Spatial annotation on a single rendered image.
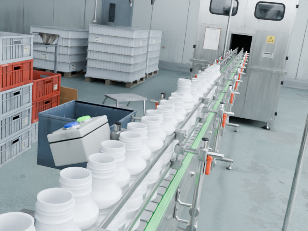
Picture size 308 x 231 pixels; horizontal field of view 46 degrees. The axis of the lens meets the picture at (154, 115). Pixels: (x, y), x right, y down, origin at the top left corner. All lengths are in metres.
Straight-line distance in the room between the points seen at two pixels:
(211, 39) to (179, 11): 5.79
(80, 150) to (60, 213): 0.38
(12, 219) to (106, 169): 0.15
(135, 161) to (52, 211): 0.24
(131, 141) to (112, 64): 6.98
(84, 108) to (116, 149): 1.24
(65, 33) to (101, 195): 7.61
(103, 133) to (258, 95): 4.80
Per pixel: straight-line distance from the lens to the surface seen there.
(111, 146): 0.56
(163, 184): 0.82
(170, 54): 11.26
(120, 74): 7.50
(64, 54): 8.06
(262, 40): 5.47
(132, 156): 0.58
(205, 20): 5.51
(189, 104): 1.02
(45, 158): 1.55
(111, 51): 7.53
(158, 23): 11.33
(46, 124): 1.50
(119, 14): 11.67
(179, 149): 0.82
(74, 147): 0.75
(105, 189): 0.48
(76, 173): 0.45
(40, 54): 8.39
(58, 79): 4.26
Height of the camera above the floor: 1.34
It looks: 14 degrees down
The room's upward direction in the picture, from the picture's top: 7 degrees clockwise
